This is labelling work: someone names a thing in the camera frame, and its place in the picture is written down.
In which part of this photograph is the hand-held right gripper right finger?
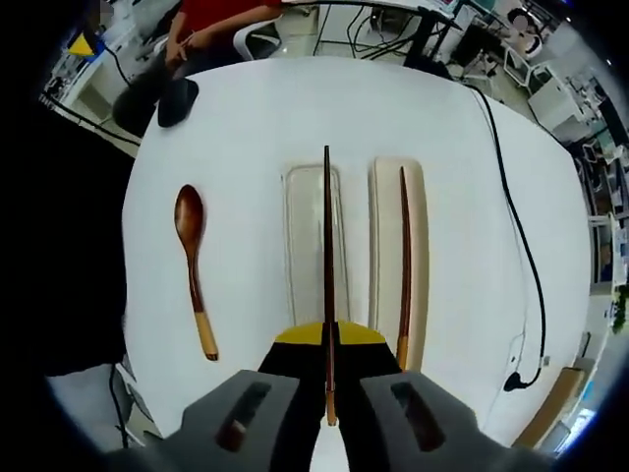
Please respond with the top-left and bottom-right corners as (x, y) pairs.
(329, 320), (483, 472)

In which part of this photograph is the white table socket panel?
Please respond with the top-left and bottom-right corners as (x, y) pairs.
(509, 332), (528, 371)

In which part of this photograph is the black-framed desk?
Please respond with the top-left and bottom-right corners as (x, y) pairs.
(282, 0), (466, 68)

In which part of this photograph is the small green plant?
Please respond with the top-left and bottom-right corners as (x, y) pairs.
(608, 287), (629, 336)

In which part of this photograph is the black computer mouse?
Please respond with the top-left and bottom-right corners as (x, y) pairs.
(156, 78), (200, 130)

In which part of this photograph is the black power cable with plug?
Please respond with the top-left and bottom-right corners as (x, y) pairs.
(469, 84), (548, 393)

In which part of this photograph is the beige cutlery case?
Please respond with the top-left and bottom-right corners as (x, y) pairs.
(367, 155), (430, 374)

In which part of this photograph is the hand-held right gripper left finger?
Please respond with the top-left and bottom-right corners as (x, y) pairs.
(179, 322), (331, 472)

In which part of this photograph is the yellow triangular object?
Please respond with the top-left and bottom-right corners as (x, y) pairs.
(67, 36), (98, 59)

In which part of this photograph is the brown wooden spoon utensil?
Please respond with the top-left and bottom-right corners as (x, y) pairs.
(173, 184), (220, 363)

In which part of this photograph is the white cabinet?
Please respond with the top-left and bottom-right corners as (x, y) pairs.
(528, 63), (592, 135)

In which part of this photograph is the dark wooden chopstick utensil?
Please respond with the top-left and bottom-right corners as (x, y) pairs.
(395, 165), (415, 374)
(321, 145), (340, 427)

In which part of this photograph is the person's dark torso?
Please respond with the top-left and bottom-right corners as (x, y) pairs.
(29, 112), (144, 380)

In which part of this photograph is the white office chair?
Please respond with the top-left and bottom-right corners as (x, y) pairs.
(233, 22), (283, 63)

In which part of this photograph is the translucent cutlery case lid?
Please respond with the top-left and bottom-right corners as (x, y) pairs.
(280, 162), (352, 331)

